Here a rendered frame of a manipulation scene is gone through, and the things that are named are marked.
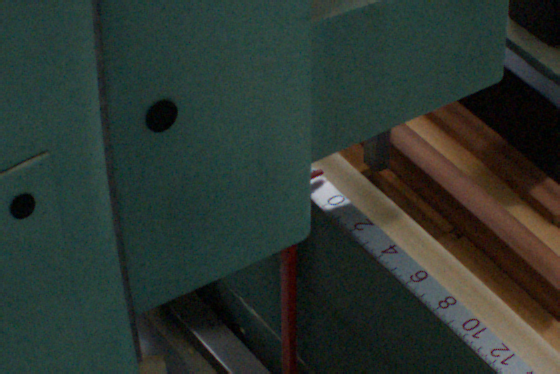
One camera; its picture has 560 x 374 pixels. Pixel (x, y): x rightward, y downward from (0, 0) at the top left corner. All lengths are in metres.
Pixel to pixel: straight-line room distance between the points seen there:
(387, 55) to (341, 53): 0.03
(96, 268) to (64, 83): 0.07
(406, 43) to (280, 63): 0.10
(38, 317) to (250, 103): 0.11
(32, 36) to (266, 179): 0.16
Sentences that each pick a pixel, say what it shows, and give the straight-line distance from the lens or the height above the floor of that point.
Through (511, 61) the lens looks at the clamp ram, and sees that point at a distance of 0.57.
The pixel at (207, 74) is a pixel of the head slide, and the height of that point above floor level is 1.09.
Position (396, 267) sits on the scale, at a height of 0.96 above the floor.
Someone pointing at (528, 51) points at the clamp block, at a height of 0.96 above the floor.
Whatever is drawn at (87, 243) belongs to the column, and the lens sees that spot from 0.33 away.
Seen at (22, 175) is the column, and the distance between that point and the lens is 0.31.
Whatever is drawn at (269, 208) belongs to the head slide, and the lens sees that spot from 0.43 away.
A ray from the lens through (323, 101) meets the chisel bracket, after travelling 0.47.
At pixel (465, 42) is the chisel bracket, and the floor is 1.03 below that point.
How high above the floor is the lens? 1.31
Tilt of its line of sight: 40 degrees down
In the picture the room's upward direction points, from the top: straight up
